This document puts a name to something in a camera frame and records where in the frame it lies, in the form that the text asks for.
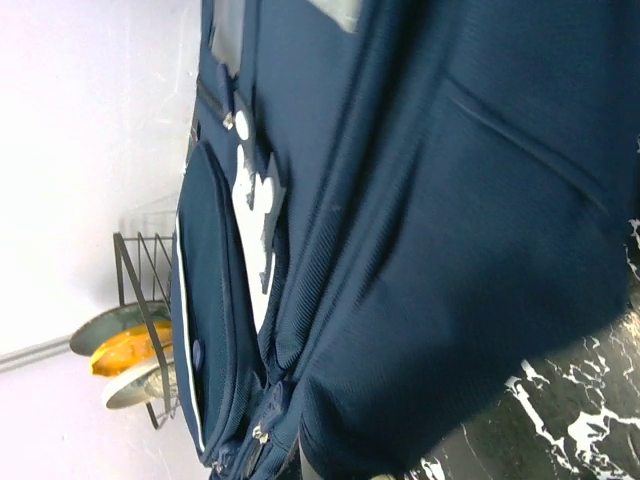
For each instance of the navy blue student backpack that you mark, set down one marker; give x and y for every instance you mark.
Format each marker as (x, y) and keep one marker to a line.
(388, 206)

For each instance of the yellow plate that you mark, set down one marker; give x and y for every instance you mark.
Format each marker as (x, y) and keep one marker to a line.
(122, 351)

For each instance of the white plate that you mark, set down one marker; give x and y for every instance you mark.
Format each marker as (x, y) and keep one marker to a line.
(141, 383)

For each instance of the dark green plate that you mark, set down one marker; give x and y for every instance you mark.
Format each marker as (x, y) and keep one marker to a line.
(101, 328)

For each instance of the black wire dish rack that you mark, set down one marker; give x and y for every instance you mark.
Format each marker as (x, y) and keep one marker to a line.
(141, 248)

